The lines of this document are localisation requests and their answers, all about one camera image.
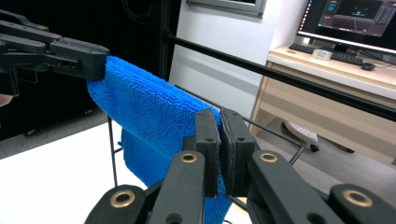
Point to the small white box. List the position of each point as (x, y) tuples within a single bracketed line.
[(322, 54)]

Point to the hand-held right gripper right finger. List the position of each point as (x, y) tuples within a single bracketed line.
[(238, 149)]

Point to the black metal frame bar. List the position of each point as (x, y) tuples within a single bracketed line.
[(280, 75)]

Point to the computer monitor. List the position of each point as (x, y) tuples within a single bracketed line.
[(348, 15)]

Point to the white power strip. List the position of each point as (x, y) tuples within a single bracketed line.
[(299, 132)]

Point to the light wooden desk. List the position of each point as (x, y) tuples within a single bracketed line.
[(327, 105)]

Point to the black computer mouse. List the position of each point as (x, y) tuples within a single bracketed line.
[(368, 66)]

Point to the blue towel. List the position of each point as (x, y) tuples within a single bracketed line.
[(146, 102)]

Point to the black metal frame post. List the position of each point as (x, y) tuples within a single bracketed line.
[(166, 28)]

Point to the white cabinet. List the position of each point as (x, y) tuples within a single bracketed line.
[(218, 46)]

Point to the black keyboard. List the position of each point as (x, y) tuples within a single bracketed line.
[(301, 48)]

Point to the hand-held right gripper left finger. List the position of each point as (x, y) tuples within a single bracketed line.
[(209, 146)]

